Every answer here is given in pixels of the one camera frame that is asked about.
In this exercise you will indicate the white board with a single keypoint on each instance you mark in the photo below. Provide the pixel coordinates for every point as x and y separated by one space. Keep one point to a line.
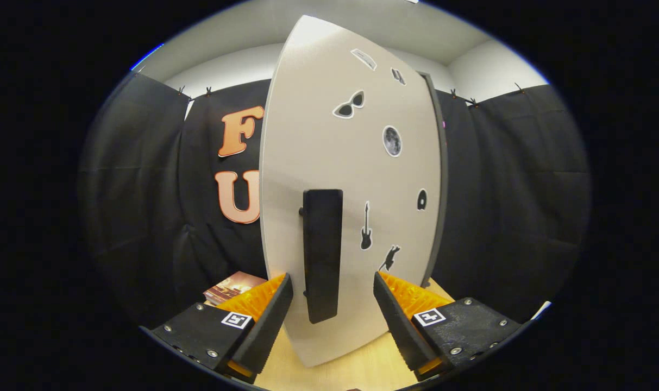
542 309

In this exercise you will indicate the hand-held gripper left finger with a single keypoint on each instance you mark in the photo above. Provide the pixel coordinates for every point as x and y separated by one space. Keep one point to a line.
269 326

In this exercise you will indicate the beige shoe cabinet door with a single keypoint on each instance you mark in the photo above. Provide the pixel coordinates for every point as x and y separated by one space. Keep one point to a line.
318 136

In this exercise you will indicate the black backdrop cloth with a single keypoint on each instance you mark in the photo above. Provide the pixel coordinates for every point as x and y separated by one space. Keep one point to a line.
525 190

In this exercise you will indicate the row of black cloth clips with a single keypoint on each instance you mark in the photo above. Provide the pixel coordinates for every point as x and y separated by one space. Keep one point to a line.
208 91

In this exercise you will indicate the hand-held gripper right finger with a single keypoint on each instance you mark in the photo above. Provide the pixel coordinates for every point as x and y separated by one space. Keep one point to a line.
400 328

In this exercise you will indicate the brown cover book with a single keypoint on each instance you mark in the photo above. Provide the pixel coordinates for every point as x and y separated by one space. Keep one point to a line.
234 285

